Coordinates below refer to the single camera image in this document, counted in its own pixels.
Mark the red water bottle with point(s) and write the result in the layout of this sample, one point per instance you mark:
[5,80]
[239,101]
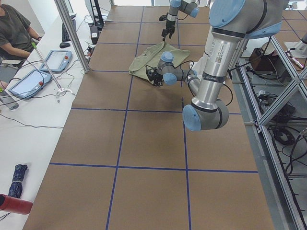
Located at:
[15,205]

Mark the silver reacher stick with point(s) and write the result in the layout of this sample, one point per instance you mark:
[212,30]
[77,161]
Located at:
[61,91]

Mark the black box with label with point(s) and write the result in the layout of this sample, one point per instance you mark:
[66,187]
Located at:
[94,34]

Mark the aluminium frame post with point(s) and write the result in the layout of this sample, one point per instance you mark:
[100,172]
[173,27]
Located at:
[64,14]

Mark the olive green long-sleeve shirt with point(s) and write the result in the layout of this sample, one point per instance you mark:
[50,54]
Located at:
[151,56]

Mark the blue teach pendant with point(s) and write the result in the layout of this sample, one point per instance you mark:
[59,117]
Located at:
[58,60]
[30,84]

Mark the folded dark blue umbrella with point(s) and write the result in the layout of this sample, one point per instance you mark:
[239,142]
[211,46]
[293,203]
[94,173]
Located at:
[16,187]

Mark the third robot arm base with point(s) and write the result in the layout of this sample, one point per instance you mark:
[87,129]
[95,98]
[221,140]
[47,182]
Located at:
[297,49]

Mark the far blue teach pendant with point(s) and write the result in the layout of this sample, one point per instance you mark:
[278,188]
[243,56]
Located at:
[58,60]

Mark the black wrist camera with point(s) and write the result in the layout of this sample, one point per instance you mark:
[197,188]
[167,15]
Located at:
[163,18]
[150,74]

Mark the near blue teach pendant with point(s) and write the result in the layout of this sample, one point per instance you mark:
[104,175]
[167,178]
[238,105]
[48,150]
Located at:
[30,84]

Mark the black computer mouse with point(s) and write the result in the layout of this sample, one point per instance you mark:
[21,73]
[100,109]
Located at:
[64,45]

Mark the seated person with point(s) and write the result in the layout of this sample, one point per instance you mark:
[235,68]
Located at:
[16,34]

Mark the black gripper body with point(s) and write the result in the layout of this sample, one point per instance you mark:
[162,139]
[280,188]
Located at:
[156,77]
[170,24]

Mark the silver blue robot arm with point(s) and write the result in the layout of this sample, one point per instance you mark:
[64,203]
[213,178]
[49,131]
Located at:
[188,7]
[231,21]

